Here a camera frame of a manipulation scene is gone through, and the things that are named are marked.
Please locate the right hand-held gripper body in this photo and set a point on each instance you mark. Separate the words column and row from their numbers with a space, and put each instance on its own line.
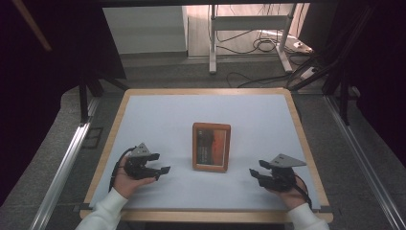
column 282, row 177

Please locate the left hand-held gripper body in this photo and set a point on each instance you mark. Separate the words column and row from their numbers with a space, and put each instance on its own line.
column 137, row 166

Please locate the wooden picture frame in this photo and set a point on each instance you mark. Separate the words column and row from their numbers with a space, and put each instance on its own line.
column 210, row 147

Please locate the person's left hand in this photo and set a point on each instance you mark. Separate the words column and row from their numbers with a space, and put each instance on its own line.
column 129, row 185

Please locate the person's right hand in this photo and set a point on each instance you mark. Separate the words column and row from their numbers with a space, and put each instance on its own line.
column 292, row 196

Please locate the black table clip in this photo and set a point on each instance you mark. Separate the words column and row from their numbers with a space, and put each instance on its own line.
column 325, row 209
column 81, row 207

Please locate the white table mat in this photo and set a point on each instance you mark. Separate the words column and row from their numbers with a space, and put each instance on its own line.
column 223, row 108

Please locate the black metal stand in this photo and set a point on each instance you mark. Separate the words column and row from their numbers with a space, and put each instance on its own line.
column 83, row 102
column 344, row 102

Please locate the grey power strip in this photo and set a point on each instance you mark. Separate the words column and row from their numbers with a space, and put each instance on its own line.
column 308, row 73

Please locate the white power strip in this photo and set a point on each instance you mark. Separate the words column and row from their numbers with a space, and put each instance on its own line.
column 301, row 45

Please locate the white cabinet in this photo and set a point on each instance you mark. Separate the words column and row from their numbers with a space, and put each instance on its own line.
column 143, row 28

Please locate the white metal stand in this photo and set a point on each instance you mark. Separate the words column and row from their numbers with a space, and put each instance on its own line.
column 213, row 38

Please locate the wooden bar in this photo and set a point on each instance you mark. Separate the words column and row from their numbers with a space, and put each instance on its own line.
column 33, row 27

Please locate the aluminium rail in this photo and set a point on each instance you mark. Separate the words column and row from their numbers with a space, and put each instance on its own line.
column 63, row 172
column 360, row 153

